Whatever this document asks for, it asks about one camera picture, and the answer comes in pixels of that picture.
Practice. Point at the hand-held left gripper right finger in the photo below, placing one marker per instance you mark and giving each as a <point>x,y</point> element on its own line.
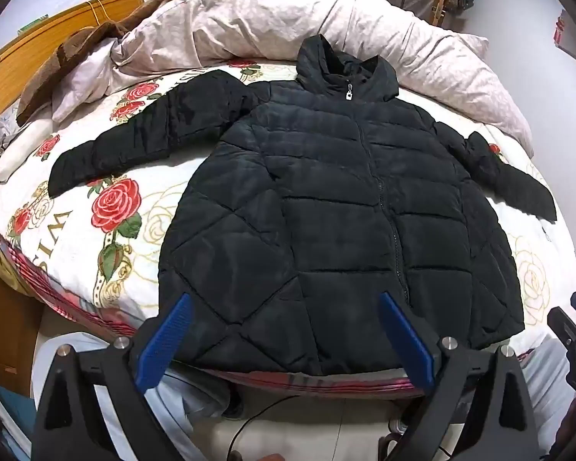
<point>408,341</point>

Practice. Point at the white pillow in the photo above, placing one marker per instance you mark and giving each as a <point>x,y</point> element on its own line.
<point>19,153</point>

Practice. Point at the wooden bedside cabinet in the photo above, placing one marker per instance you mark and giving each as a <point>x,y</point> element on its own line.
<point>5,321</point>

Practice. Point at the rose print bed sheet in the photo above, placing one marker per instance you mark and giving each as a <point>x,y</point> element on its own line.
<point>77,249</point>

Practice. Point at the pale blue cloth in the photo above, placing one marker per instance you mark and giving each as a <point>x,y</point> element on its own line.
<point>542,384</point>
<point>192,394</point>

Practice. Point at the black puffer jacket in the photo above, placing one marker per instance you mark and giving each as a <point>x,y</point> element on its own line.
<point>317,201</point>

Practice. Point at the wooden headboard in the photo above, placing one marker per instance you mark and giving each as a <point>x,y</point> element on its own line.
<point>53,24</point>

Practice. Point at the brown fleece blanket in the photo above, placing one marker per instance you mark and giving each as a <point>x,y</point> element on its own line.
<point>72,53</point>

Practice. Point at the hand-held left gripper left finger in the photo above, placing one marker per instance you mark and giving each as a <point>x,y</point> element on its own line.
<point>165,341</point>

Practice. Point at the pale pink duvet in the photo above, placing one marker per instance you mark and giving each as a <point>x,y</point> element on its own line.
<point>269,14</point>

